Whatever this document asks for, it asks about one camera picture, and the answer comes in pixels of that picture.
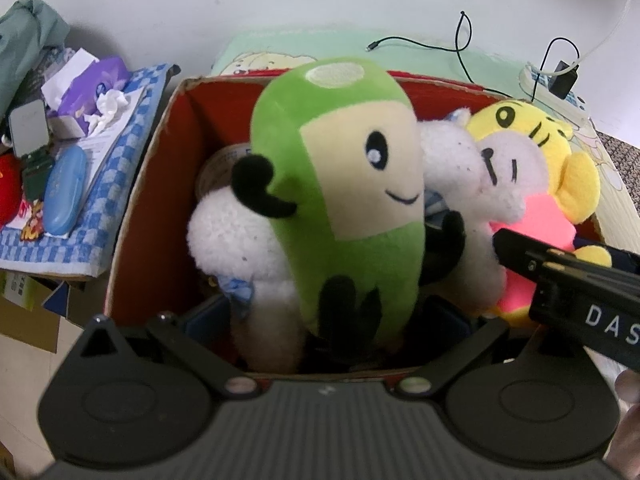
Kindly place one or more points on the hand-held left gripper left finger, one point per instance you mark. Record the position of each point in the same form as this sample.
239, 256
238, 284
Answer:
210, 320

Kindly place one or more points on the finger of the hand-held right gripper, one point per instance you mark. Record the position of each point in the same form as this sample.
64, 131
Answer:
515, 252
630, 260

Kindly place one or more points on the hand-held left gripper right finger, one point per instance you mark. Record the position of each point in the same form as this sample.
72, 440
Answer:
452, 320

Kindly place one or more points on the yellow tiger plush toy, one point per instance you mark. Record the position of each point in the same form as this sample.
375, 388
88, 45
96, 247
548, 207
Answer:
575, 175

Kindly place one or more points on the red cardboard box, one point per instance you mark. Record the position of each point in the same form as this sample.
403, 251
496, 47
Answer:
150, 200

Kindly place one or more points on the green plush toy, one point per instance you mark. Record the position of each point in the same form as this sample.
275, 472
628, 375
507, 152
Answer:
350, 185

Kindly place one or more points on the person's right hand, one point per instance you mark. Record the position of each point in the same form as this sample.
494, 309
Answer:
629, 387

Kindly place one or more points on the brown patterned chair cushion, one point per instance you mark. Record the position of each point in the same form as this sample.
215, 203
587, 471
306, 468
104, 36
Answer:
625, 152

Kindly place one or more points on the tape roll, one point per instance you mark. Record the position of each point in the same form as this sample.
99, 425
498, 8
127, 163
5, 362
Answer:
220, 165

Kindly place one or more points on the white power strip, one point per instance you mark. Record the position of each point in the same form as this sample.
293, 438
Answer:
580, 110

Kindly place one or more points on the blue checked cloth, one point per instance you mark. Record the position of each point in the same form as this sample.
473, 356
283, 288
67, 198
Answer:
120, 175

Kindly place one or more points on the black charger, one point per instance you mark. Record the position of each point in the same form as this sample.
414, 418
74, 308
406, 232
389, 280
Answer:
564, 82

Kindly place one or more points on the green printed carton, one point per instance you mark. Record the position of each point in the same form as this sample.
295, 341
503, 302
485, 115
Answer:
17, 292

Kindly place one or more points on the blue plastic case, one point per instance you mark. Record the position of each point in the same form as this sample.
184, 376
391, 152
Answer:
65, 190

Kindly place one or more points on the white paper sheet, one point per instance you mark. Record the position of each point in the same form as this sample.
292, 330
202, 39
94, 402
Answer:
107, 145

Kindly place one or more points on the red yellow printed card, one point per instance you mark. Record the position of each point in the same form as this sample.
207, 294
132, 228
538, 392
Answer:
31, 220

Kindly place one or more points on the red cloth item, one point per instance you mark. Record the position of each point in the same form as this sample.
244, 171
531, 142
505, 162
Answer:
9, 185

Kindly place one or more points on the purple tissue pack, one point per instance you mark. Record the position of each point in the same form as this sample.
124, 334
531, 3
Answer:
95, 85

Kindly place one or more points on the small folding mirror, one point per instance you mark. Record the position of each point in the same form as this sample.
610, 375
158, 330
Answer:
29, 127

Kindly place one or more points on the grey green fabric bag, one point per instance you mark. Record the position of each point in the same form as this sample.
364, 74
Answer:
25, 45

